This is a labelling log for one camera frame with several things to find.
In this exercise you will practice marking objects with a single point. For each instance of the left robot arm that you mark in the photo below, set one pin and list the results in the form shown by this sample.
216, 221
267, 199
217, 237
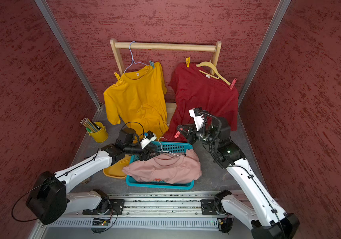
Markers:
51, 196

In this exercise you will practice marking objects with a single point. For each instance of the yellow t-shirt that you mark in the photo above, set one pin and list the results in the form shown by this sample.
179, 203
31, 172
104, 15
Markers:
138, 99

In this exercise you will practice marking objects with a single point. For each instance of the teal plastic basket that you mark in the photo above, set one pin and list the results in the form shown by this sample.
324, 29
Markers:
130, 181

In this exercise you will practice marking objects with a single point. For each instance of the cream plastic hanger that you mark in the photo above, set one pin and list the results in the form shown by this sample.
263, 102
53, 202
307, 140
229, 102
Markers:
214, 72

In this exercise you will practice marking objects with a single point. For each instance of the wooden clothes rack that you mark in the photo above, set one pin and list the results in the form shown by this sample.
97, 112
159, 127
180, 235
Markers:
117, 46

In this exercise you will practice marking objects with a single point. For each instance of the aluminium mounting rail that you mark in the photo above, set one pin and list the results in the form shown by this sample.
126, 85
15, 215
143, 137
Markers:
165, 210

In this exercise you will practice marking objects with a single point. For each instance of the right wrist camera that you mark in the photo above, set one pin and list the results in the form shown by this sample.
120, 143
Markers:
198, 117

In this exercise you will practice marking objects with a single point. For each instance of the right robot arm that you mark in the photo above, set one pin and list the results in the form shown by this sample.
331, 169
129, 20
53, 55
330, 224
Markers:
265, 218

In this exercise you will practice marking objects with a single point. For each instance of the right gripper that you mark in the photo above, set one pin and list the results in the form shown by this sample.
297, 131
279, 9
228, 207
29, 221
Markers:
192, 132

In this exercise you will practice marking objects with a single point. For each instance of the yellow plastic tray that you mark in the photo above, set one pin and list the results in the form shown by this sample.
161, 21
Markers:
116, 170

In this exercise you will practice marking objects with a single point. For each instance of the pink printed t-shirt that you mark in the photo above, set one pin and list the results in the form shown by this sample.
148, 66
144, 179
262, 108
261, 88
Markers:
177, 168

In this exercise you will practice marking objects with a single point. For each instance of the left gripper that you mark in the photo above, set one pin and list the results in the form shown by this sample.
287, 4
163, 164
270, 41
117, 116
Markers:
146, 155

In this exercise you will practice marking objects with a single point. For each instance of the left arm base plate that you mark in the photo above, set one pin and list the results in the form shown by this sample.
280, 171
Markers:
107, 207

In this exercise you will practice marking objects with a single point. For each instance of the light blue wire hanger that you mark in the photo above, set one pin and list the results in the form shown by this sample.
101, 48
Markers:
133, 62

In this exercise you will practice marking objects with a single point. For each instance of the white wire hanger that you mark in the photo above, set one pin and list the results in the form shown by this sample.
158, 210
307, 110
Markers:
167, 151

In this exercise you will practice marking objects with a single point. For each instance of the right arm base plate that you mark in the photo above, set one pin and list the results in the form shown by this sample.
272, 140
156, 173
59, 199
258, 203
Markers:
210, 207

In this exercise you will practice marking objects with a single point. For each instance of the dark red t-shirt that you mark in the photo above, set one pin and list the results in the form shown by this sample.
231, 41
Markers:
193, 90

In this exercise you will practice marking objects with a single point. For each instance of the pencils bundle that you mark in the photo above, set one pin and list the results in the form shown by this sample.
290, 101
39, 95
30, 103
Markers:
91, 127

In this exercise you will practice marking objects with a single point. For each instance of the yellow pencil cup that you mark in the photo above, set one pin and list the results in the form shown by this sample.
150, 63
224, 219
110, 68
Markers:
100, 136

